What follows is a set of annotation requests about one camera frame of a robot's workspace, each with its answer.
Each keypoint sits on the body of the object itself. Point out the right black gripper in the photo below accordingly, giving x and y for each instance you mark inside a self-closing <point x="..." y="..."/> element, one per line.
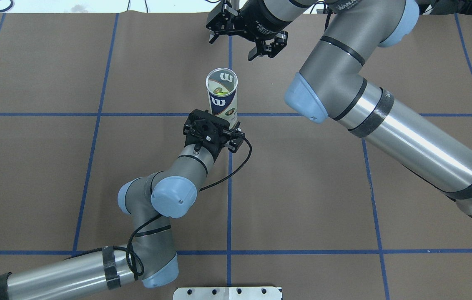
<point x="259" y="23"/>

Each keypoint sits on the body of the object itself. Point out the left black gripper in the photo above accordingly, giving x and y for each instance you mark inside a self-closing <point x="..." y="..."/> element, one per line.
<point x="234" y="143"/>

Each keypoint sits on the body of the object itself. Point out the clear tennis ball can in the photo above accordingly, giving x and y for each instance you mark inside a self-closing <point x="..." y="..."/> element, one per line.
<point x="223" y="106"/>

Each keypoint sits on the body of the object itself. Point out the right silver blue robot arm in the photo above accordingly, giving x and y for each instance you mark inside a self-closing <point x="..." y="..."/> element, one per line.
<point x="329" y="85"/>

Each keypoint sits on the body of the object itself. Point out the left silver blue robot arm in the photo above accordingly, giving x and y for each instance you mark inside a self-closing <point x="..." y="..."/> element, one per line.
<point x="86" y="202"/>

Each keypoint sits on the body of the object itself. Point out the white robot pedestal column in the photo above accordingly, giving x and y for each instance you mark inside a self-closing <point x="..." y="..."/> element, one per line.
<point x="229" y="293"/>

